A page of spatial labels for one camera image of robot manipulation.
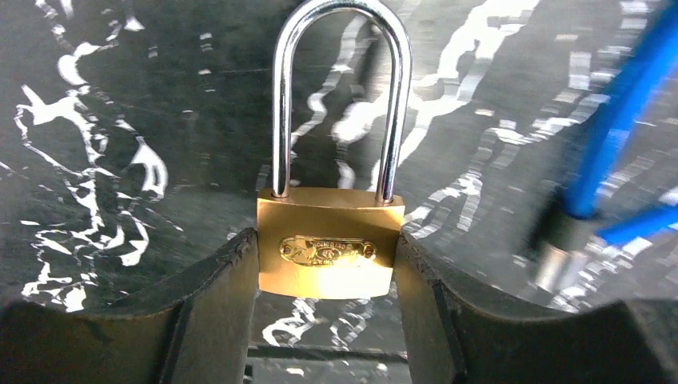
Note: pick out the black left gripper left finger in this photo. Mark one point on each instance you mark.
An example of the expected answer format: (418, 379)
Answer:
(192, 327)

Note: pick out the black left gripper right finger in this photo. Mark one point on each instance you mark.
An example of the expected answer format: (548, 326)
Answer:
(459, 329)

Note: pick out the brass padlock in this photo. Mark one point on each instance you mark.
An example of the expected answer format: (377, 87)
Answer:
(321, 242)

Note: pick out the blue cable lock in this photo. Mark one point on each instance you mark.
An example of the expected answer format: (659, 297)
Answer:
(572, 227)

